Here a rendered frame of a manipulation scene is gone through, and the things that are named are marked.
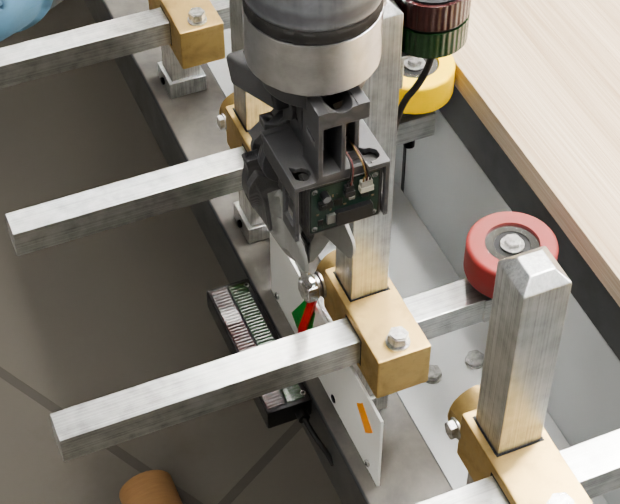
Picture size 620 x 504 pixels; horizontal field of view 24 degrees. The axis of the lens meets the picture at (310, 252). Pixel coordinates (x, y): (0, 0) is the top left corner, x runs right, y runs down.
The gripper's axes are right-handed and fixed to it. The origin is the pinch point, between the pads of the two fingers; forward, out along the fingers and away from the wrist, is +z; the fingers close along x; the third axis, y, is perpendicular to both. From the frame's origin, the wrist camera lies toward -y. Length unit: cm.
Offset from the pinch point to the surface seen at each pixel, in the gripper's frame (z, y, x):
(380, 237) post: 6.6, -3.8, 8.6
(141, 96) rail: 35, -60, 4
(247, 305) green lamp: 30.4, -20.3, 2.3
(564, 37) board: 10.5, -24.8, 38.7
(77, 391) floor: 101, -71, -9
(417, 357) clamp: 14.5, 3.5, 9.0
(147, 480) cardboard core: 93, -46, -5
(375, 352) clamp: 13.5, 2.3, 5.6
